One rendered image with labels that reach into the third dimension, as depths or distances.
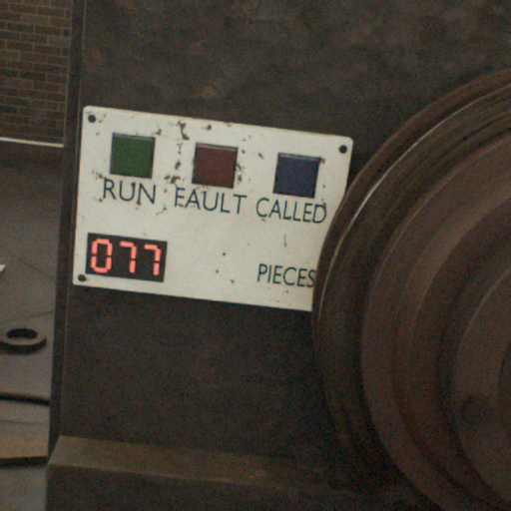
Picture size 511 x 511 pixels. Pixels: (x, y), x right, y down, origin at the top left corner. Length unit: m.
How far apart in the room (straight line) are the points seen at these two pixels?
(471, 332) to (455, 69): 0.30
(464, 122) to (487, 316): 0.16
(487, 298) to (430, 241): 0.08
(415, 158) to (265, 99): 0.19
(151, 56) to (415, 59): 0.25
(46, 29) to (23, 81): 0.47
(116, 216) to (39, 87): 6.18
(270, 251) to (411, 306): 0.20
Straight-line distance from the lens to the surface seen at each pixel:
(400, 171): 0.66
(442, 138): 0.66
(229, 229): 0.80
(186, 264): 0.81
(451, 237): 0.65
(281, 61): 0.79
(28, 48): 6.97
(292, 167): 0.78
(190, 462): 0.90
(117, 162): 0.78
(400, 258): 0.66
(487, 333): 0.63
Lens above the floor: 1.35
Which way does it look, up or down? 18 degrees down
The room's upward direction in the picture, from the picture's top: 8 degrees clockwise
